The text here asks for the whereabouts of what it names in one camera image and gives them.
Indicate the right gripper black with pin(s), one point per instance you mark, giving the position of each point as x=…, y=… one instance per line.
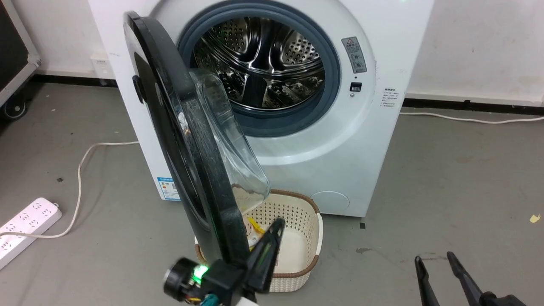
x=503, y=299

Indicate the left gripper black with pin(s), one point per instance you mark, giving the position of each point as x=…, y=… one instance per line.
x=223, y=280

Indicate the black round washer door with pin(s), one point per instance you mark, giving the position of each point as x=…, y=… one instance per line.
x=199, y=170

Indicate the white front-load washing machine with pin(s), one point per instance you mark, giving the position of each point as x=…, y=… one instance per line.
x=374, y=140

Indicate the grey rubber door gasket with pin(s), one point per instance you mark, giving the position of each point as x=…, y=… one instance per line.
x=331, y=80

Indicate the white basket with brown rim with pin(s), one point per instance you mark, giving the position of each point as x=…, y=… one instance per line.
x=297, y=242

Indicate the yellow item in basket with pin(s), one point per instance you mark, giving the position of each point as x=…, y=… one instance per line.
x=254, y=224

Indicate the round white filter cover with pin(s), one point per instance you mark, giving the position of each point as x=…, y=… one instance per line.
x=330, y=202

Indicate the yellow scrap of paper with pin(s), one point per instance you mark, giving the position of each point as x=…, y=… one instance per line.
x=535, y=218

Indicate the blue energy label sticker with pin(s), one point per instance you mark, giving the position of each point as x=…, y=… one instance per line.
x=169, y=189

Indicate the small text label sticker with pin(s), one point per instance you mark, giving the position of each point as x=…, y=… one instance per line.
x=389, y=97

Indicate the steel washer drum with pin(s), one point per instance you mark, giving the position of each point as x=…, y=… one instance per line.
x=263, y=55

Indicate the grey warning sticker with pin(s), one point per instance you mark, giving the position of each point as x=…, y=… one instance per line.
x=354, y=55

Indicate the white power strip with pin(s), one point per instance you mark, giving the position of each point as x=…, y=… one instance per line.
x=25, y=225

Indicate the black case with caster wheel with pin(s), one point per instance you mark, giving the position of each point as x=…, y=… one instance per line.
x=10, y=46

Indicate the white wall outlet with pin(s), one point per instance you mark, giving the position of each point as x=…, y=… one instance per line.
x=101, y=66

